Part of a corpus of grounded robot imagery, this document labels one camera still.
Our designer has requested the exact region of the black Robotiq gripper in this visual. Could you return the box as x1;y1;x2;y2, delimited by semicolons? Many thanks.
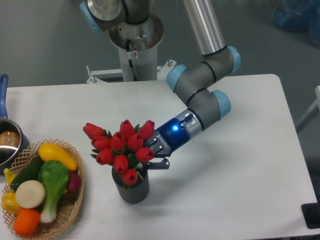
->
146;119;190;170

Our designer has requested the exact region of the red tulip bouquet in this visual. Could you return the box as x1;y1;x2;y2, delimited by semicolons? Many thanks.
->
83;119;156;190

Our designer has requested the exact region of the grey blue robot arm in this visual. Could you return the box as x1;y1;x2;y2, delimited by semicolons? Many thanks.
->
79;0;241;169

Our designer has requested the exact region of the dark grey ribbed vase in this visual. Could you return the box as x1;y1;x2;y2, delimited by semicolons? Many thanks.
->
111;165;150;204

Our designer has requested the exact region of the purple red radish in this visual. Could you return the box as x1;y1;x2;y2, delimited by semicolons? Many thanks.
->
66;171;82;193

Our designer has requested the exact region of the woven wicker basket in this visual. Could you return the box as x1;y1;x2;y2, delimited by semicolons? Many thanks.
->
2;139;85;240

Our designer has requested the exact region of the green bok choy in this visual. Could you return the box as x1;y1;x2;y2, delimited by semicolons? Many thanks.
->
38;160;69;224

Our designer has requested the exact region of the yellow squash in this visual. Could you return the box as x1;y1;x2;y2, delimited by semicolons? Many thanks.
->
38;142;78;171

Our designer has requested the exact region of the dark green cucumber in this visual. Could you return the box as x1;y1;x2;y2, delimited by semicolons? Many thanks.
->
10;155;45;191

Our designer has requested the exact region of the round cream bun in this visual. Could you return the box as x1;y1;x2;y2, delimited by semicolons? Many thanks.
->
15;180;46;209

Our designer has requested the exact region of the orange fruit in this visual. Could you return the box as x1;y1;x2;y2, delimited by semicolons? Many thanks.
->
13;208;40;237

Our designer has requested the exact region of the black device at edge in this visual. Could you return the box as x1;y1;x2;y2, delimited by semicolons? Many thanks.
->
301;203;320;229

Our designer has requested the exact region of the yellow bell pepper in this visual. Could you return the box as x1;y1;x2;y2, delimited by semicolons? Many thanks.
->
1;190;23;215

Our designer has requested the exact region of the blue plastic bag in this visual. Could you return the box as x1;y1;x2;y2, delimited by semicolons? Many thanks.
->
272;0;320;48

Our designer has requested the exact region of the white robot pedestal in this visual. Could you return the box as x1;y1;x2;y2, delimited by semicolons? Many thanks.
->
87;13;177;83

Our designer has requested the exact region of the blue handled saucepan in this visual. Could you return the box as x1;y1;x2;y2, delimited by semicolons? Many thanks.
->
0;73;30;176

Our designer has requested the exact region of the white frame at right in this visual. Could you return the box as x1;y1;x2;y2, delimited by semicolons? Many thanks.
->
295;85;320;134

